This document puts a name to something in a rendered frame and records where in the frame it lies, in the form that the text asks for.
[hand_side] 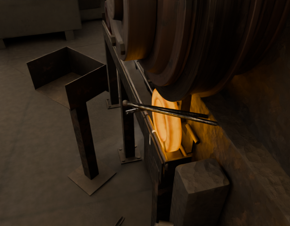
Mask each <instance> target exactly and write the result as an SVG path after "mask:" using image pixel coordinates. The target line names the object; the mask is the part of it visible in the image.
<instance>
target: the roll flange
mask: <svg viewBox="0 0 290 226"><path fill-rule="evenodd" d="M289 11H290V0H251V2H250V8H249V13H248V17H247V21H246V26H245V29H244V32H243V36H242V39H241V42H240V45H239V47H238V50H237V53H236V55H235V57H234V59H233V61H232V63H231V65H230V67H229V69H228V71H227V72H226V74H225V75H224V77H223V78H222V79H221V80H220V81H219V83H218V84H217V85H215V86H214V87H213V88H212V89H210V90H208V91H206V92H202V93H196V94H191V95H193V96H196V97H208V96H212V95H214V94H216V93H218V92H220V91H221V90H222V89H224V88H225V87H226V86H227V85H228V83H229V82H230V81H231V80H232V79H233V77H234V76H235V75H240V74H243V73H245V72H247V71H249V70H251V69H252V68H254V67H255V66H256V65H258V64H259V63H260V62H261V61H262V60H263V59H264V57H265V56H266V55H267V54H268V52H269V51H270V50H271V48H272V47H273V45H274V44H275V42H276V40H277V38H278V36H279V34H280V32H281V30H282V28H283V26H284V24H285V22H286V19H287V17H288V14H289Z"/></svg>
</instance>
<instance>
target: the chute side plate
mask: <svg viewBox="0 0 290 226"><path fill-rule="evenodd" d="M102 29H103V33H104V35H105V40H106V43H107V45H108V48H109V50H110V53H111V55H112V58H113V60H114V63H115V65H116V68H117V69H119V72H120V78H121V80H122V83H123V86H124V88H125V91H126V93H127V96H128V98H129V101H130V102H135V103H139V102H138V100H137V98H136V95H135V93H134V91H133V89H132V87H131V84H130V82H129V80H128V78H127V75H126V73H125V71H124V69H123V66H122V64H121V62H120V59H119V57H118V55H117V53H116V50H115V48H114V46H112V44H111V39H110V37H109V35H108V33H107V30H106V28H105V26H104V23H103V22H102ZM135 116H136V118H137V121H138V123H139V126H140V128H141V131H142V134H143V136H144V138H145V141H146V144H147V147H148V150H149V152H150V155H151V158H152V161H153V157H154V159H155V162H156V164H157V167H158V170H159V180H160V182H161V183H162V182H163V165H164V162H163V160H162V158H161V156H160V153H159V150H158V147H157V145H156V143H155V140H154V138H153V135H152V133H151V130H150V128H149V126H148V123H147V120H146V118H145V116H144V114H143V112H137V113H135ZM149 135H150V143H149Z"/></svg>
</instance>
